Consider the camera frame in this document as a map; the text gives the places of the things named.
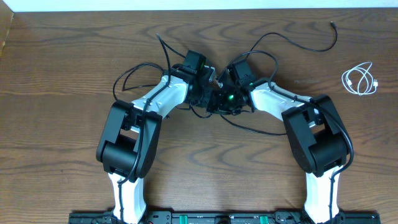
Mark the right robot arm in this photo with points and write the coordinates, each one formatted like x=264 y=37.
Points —
x=317 y=136

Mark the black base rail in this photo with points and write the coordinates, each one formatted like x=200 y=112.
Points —
x=166 y=217

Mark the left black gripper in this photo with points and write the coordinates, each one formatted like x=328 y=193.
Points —
x=203 y=104

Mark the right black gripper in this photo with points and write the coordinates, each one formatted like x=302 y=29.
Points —
x=219 y=106

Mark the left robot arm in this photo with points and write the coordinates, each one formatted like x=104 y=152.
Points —
x=129 y=140

